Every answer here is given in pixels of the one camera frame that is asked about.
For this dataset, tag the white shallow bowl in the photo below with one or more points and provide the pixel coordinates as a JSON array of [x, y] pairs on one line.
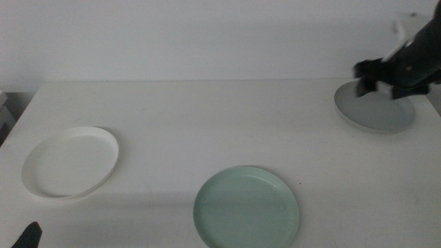
[[70, 165]]

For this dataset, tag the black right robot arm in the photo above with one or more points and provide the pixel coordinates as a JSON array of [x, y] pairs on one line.
[[438, 7]]

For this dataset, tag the mint green shallow bowl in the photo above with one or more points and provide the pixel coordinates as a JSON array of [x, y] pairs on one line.
[[244, 210]]

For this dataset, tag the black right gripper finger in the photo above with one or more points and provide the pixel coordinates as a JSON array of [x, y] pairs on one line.
[[367, 87], [410, 91]]

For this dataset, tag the grey shallow bowl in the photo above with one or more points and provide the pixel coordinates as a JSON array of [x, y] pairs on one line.
[[375, 115]]

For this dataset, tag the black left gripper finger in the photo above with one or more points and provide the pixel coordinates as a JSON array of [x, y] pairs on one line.
[[30, 237]]

